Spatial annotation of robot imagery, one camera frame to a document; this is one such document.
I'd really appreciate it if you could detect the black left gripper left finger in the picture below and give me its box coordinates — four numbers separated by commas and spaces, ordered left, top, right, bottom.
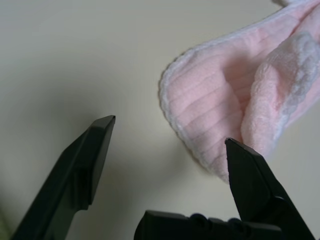
9, 114, 117, 240

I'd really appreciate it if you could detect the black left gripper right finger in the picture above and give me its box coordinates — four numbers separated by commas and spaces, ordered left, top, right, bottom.
224, 136, 317, 240

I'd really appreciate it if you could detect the pink towel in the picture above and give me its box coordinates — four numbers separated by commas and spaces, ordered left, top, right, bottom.
158, 0, 320, 186

